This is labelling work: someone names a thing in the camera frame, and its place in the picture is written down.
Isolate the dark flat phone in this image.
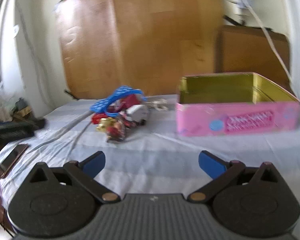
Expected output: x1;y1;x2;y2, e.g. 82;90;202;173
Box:
0;144;30;179

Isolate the red candy wrapper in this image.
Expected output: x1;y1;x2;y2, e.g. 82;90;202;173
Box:
107;95;141;113

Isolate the pink tin box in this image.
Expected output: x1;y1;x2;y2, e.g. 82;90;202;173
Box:
175;72;300;137

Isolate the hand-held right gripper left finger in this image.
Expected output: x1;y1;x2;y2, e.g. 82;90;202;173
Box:
27;151;122;204

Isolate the wooden headboard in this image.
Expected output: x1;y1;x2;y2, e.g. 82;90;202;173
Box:
54;0;224;100

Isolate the small red packet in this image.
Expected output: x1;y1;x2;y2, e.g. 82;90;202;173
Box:
92;112;108;125

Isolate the striped bed sheet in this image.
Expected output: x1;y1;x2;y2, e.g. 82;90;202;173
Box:
0;94;300;230

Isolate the white clear trinket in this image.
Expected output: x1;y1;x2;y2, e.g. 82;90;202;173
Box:
145;99;170;112

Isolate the grey cable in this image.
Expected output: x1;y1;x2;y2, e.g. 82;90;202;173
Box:
65;120;95;160
27;111;97;155

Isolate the red foil candy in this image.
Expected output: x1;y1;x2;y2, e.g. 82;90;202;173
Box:
106;119;127;142

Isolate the white cable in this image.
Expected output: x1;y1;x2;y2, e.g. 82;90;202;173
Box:
234;0;294;88

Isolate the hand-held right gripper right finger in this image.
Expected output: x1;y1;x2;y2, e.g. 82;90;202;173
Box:
187;151;282;203

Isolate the gold foil candy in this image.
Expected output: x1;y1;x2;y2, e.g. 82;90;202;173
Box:
96;118;116;132

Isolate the white power adapter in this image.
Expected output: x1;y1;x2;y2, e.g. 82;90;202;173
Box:
126;104;150;126

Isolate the blue polka dot ribbon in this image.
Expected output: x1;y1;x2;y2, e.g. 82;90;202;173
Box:
90;85;145;117

